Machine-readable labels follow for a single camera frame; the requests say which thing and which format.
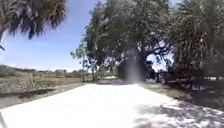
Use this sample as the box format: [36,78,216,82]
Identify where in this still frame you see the dry grass field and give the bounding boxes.
[0,64,94,110]

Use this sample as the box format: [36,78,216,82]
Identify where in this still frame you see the shaded grass verge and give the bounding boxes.
[139,78,224,113]

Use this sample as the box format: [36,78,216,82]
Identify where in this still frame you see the small thin tree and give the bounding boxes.
[69,41,93,83]

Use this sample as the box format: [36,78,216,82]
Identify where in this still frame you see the large spreading tree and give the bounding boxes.
[81,0,178,84]

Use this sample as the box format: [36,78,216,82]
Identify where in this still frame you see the palm tree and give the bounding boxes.
[0,0,68,53]
[169,0,224,84]

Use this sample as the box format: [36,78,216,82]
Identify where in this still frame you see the pale concrete path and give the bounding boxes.
[0,75,224,128]

